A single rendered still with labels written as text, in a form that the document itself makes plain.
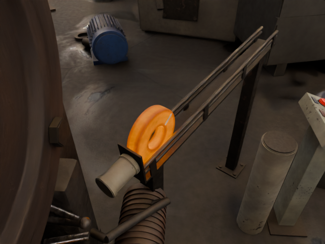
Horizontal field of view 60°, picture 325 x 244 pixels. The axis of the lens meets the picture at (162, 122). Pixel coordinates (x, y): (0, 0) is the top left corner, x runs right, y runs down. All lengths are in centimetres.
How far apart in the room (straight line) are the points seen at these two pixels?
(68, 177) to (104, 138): 125
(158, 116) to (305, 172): 68
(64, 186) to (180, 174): 108
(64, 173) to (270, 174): 74
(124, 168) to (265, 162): 56
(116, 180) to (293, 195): 83
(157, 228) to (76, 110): 140
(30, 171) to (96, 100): 187
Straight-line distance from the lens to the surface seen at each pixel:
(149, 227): 76
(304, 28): 239
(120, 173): 65
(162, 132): 73
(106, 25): 243
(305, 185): 124
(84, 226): 34
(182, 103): 83
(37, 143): 23
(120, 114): 193
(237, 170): 160
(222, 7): 281
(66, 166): 54
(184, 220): 139
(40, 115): 23
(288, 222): 145
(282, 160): 103
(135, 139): 65
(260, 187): 114
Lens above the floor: 119
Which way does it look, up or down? 40 degrees down
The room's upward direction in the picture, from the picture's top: straight up
